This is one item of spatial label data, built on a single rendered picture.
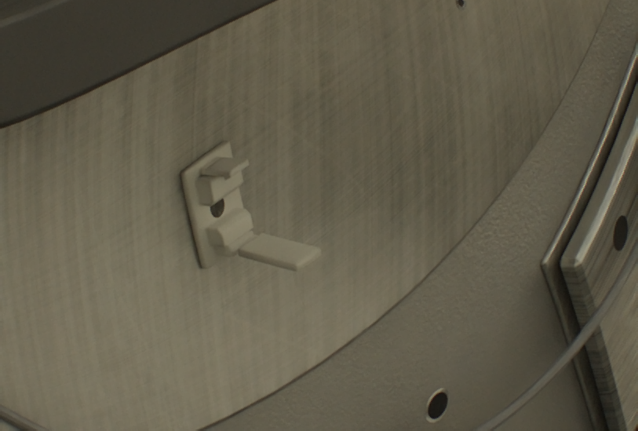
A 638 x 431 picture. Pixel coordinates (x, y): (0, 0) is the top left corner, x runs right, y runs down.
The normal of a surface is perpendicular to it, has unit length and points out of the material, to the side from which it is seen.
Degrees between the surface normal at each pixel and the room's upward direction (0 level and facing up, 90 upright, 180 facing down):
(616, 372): 90
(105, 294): 90
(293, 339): 90
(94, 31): 90
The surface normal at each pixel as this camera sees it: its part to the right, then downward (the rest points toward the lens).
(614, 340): 0.78, 0.08
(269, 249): -0.10, -0.89
